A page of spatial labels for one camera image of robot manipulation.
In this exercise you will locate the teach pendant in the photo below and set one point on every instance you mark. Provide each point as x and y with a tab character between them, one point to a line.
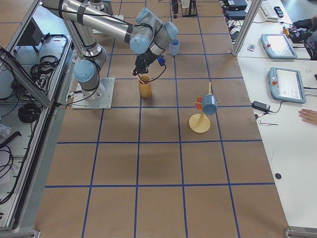
286	85
277	46

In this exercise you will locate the light blue plastic cup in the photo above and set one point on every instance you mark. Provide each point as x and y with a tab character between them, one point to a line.
174	47

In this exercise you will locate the bamboo chopstick holder cup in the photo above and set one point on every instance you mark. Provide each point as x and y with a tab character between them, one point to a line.
145	90

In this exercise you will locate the black wire mug rack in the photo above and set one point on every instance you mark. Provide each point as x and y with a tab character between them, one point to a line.
189	8

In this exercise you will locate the far teach pendant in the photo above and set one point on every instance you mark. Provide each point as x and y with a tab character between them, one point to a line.
277	46

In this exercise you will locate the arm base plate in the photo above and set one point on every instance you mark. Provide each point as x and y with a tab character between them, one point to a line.
99	99

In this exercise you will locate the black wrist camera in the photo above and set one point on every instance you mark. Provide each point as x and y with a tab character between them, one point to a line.
161	60

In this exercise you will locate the person hand on desk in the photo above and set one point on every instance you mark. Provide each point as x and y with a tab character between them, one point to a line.
308	116

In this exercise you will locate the wooden mug tree stand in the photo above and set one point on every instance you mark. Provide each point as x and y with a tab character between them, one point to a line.
200	123

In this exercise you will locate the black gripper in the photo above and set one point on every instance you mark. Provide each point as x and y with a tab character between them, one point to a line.
148	56

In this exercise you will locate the black adapter on desk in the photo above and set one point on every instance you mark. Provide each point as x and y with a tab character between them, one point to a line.
261	106

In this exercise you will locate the red orange mug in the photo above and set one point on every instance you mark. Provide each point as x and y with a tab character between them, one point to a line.
198	103

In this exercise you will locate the near teach pendant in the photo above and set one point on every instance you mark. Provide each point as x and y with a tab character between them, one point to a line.
286	85

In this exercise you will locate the blue mug on tree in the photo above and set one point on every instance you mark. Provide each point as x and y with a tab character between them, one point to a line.
209	104

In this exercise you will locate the aluminium frame post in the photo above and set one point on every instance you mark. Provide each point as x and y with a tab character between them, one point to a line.
253	10

